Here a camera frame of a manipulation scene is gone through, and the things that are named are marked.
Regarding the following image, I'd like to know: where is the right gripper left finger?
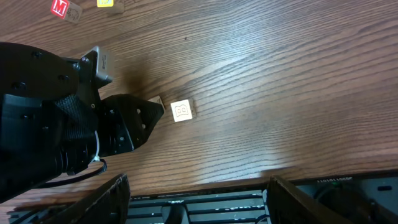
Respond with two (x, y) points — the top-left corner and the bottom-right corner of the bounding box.
(43, 174), (131, 224)

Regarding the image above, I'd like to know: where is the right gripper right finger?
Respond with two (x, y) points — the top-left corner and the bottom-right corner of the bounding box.
(266, 175), (345, 224)

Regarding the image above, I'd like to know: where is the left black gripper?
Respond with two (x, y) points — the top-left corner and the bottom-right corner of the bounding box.
(95, 94), (164, 157)

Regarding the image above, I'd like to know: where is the white patterned block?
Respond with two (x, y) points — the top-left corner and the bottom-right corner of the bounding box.
(149, 96), (165, 110)

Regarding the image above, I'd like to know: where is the white B block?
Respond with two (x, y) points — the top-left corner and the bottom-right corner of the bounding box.
(170, 98), (196, 122)

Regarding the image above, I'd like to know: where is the yellow block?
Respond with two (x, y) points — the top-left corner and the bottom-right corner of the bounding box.
(96, 0), (125, 14)

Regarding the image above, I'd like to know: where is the red M block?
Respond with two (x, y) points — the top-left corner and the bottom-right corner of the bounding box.
(50, 0), (83, 24)

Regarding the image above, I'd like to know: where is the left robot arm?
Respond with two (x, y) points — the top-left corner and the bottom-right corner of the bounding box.
(1, 42), (164, 202)

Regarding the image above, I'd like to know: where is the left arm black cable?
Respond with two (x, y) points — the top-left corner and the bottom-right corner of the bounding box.
(34, 157), (108, 189)

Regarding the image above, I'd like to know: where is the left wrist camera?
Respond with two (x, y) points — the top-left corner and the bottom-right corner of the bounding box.
(81, 46), (115, 88)

